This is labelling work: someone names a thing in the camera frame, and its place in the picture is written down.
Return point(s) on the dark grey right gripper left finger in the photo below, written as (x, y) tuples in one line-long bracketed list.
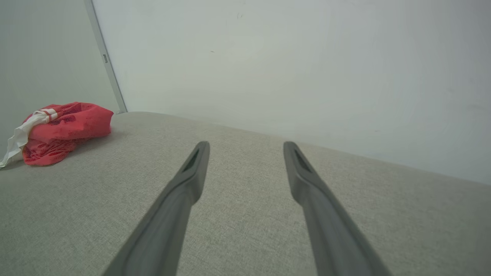
[(168, 222)]

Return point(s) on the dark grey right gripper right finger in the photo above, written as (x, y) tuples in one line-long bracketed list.
[(330, 230)]

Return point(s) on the red jersey with white trim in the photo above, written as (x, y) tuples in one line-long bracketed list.
[(76, 122)]

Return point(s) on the grey metal frame bar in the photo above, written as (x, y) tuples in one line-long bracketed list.
[(109, 73)]

